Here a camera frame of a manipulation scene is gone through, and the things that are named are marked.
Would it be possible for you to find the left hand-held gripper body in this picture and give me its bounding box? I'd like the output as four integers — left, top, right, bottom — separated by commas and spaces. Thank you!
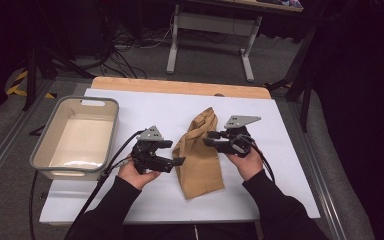
130, 125, 176, 175

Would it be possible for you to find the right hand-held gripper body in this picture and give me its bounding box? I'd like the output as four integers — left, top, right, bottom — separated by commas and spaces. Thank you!
213, 115, 262, 159

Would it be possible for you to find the tan cloth garment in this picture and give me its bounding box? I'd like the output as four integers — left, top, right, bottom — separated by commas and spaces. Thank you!
172, 106, 225, 200

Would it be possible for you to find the beige basket with grey rim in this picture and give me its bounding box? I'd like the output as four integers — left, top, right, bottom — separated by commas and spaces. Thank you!
29, 95, 120, 182

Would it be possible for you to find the person's right hand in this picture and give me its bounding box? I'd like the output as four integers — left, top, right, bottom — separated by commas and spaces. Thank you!
226, 146, 264, 182

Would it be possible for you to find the person's left hand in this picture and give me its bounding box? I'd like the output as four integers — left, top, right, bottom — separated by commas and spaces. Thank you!
117, 158, 163, 191

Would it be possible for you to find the black metal stand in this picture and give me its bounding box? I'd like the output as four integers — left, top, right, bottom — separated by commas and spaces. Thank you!
266, 26, 318, 133
22, 46, 96, 112

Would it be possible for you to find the yellow black hazard tape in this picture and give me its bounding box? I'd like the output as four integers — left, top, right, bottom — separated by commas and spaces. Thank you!
6, 68, 58, 100

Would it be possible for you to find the right hand-held gripper black cable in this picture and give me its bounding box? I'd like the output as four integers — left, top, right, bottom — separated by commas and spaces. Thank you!
231, 134, 276, 184

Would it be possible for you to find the hand-held gripper black cable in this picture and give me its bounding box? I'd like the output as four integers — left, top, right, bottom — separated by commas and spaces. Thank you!
231, 134, 276, 184
63, 129, 146, 240

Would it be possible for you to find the left hand-held gripper black cable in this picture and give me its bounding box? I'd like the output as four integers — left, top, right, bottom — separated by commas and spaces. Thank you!
63, 129, 146, 240

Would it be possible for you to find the bundle of floor cables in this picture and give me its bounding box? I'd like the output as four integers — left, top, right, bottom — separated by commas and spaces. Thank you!
98, 13, 181, 79

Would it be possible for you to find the aluminium floor rail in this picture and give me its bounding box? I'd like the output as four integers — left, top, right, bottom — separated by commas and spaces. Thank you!
0, 78, 53, 198
286, 99, 348, 240

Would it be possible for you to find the white metal desk frame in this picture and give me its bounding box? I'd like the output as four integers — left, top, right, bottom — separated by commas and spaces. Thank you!
165, 4, 264, 83

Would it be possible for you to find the black floor cable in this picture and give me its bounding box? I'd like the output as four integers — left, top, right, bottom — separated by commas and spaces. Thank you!
29, 169, 38, 240

